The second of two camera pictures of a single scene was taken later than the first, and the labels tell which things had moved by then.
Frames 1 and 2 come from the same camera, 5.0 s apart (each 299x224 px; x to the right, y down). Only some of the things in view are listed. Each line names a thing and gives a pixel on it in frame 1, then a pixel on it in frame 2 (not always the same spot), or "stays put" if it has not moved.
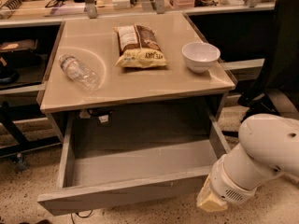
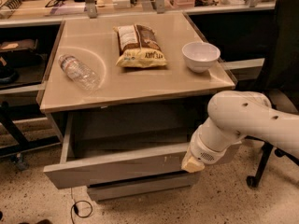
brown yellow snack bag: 139,48 stays put
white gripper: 229,186 -> 204,152
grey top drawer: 121,175 -> 97,147
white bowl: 200,56 stays put
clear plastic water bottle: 77,71 stays put
